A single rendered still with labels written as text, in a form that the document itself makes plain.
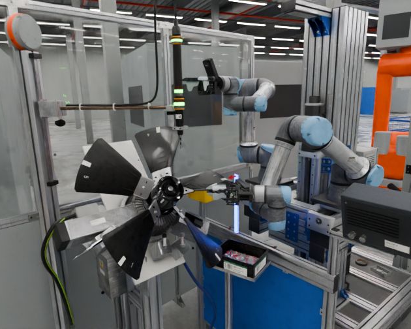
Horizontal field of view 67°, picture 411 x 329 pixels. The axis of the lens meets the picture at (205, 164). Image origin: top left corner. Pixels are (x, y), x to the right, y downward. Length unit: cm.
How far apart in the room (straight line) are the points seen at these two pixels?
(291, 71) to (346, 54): 379
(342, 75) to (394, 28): 315
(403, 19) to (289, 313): 412
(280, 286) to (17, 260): 136
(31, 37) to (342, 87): 159
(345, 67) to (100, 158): 137
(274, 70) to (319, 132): 418
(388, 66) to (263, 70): 177
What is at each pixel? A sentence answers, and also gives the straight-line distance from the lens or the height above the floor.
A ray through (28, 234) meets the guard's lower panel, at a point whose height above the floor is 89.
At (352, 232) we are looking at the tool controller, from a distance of 128.
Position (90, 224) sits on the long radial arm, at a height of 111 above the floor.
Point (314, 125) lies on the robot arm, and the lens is 131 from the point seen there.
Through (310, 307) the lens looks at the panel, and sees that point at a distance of 160.
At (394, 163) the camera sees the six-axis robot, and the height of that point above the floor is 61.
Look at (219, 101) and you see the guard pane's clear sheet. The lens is 245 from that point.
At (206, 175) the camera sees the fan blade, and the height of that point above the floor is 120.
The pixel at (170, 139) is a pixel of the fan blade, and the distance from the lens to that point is 144.
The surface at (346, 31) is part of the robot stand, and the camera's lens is 193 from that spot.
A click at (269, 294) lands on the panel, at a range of 172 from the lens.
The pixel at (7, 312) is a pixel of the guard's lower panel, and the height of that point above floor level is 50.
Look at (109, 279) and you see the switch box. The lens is 166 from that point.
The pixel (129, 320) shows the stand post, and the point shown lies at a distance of 193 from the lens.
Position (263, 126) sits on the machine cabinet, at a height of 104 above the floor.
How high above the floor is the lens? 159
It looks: 13 degrees down
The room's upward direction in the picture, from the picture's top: 1 degrees counter-clockwise
